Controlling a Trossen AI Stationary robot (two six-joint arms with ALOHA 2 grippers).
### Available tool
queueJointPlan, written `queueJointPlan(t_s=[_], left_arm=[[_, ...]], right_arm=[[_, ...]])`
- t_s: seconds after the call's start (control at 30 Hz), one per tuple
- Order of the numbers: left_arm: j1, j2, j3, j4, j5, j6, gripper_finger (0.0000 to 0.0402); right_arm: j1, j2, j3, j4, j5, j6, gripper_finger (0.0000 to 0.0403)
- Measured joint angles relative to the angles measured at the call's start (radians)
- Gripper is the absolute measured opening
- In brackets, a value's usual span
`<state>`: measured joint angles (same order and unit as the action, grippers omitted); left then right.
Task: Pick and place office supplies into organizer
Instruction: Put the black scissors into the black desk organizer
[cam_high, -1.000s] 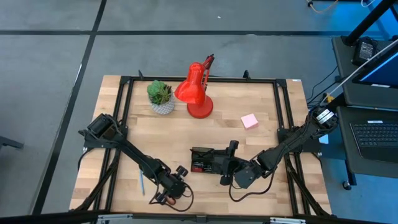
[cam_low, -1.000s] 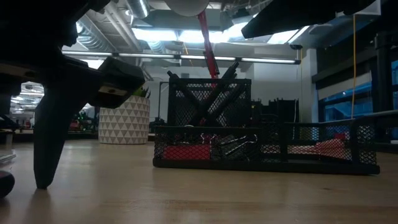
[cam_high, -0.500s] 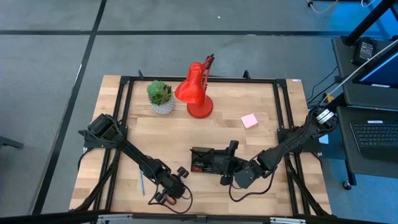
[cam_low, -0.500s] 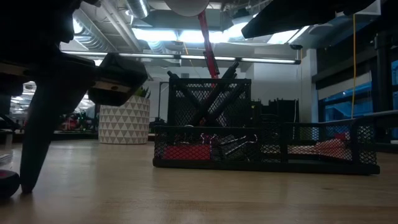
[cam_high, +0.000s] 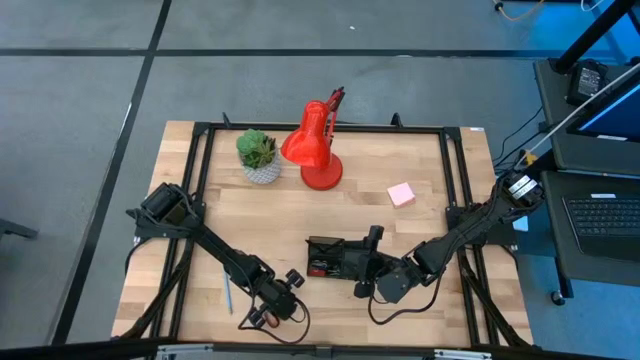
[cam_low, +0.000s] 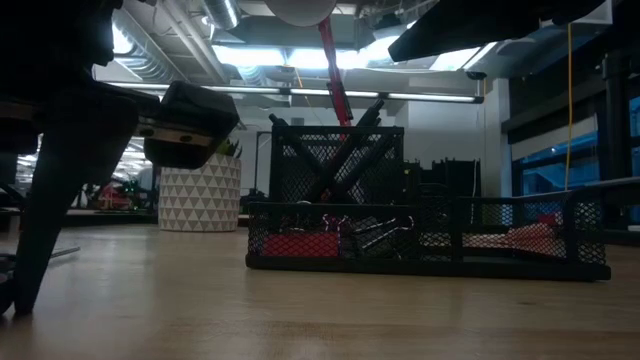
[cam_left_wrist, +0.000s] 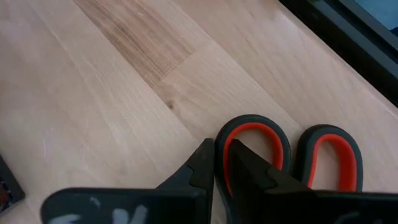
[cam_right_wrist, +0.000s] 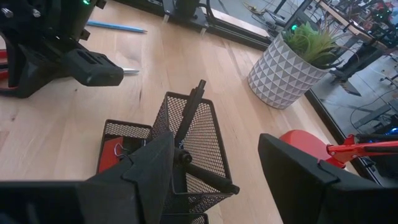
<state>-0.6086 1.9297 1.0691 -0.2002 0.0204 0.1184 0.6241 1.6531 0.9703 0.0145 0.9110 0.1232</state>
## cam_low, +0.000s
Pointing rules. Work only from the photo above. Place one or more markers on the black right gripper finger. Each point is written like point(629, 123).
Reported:
point(460, 30)

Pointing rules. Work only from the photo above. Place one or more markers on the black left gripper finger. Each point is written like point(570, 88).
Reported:
point(70, 175)

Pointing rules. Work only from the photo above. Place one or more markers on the red desk lamp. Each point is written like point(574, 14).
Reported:
point(332, 65)

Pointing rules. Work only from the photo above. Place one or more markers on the red eraser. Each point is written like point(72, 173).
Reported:
point(300, 245)

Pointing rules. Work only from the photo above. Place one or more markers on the black binder clip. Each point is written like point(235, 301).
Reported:
point(394, 247)
point(361, 235)
point(342, 240)

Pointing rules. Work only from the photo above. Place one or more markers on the pink sticky note pad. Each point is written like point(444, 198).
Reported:
point(527, 240)

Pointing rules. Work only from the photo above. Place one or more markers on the black mesh desk organizer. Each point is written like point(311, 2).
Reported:
point(425, 270)

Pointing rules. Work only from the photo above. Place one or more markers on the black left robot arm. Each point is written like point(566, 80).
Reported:
point(45, 40)

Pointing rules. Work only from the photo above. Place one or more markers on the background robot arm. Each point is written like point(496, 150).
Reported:
point(112, 197)

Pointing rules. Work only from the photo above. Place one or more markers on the artificial succulent in patterned pot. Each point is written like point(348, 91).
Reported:
point(200, 200)

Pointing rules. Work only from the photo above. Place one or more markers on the long ceiling light bar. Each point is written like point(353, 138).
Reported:
point(260, 90)

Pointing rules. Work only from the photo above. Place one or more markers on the black cabinets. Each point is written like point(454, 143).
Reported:
point(450, 177)

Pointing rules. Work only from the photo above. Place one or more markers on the black wall camera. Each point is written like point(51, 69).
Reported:
point(475, 75)

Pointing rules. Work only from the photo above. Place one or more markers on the silver ventilation duct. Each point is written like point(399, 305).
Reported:
point(222, 12)

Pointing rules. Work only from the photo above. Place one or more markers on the black rig post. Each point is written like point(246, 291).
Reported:
point(617, 125)

